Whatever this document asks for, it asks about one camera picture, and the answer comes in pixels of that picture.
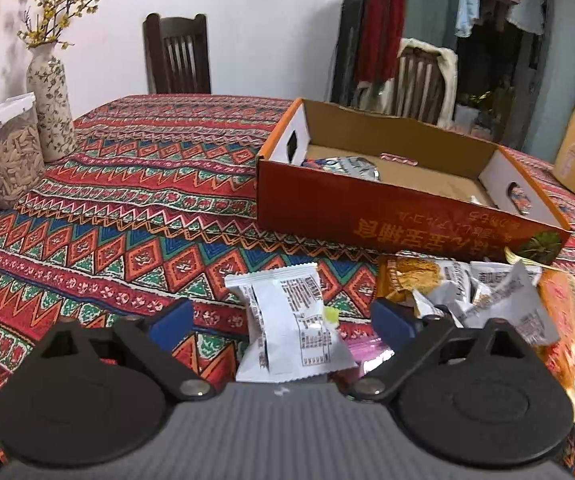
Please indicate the chair with draped cloth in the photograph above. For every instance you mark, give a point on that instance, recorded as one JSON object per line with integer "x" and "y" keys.
{"x": 447, "y": 80}

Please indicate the pink snack packet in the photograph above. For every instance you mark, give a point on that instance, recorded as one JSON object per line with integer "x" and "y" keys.
{"x": 367, "y": 352}

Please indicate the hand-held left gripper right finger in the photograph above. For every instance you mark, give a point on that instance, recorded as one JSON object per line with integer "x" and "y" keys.
{"x": 390, "y": 317}

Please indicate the dark wooden chair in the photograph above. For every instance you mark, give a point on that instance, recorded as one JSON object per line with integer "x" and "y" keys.
{"x": 177, "y": 60}

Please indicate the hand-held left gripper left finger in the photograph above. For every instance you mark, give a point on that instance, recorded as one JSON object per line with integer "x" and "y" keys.
{"x": 172, "y": 320}

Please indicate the light wooden chair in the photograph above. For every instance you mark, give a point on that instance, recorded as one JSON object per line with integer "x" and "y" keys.
{"x": 420, "y": 85}

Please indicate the pale green cloth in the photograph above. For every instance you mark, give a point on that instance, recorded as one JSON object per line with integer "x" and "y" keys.
{"x": 375, "y": 97}

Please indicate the white hanging garment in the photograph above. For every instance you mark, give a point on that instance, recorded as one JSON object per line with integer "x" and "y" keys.
{"x": 530, "y": 15}

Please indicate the dark sliding glass door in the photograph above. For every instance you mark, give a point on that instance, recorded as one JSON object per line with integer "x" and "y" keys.
{"x": 340, "y": 35}

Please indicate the floral ceramic vase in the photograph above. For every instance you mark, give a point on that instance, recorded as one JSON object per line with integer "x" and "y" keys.
{"x": 54, "y": 110}

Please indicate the yellow snack packet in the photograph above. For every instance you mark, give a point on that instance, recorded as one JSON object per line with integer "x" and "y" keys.
{"x": 412, "y": 275}

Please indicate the red tassel decoration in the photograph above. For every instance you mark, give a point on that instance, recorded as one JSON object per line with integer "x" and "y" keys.
{"x": 382, "y": 25}

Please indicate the silver snack packet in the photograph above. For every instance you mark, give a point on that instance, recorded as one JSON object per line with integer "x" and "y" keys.
{"x": 347, "y": 166}

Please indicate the yellow flower branches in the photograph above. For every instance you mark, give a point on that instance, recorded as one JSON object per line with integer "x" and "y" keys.
{"x": 47, "y": 25}

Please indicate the orange snack bag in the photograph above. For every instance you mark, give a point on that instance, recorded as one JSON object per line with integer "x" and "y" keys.
{"x": 572, "y": 360}

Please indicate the orange cardboard box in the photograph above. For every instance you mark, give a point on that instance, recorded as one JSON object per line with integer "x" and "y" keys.
{"x": 317, "y": 210}

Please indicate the white snack packet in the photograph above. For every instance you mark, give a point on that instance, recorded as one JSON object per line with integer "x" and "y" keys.
{"x": 512, "y": 305}
{"x": 287, "y": 320}

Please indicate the potted plant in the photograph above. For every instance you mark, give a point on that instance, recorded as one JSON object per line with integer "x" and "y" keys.
{"x": 487, "y": 102}

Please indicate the clear plastic seed container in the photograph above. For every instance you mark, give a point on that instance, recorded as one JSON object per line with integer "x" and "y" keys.
{"x": 12, "y": 160}

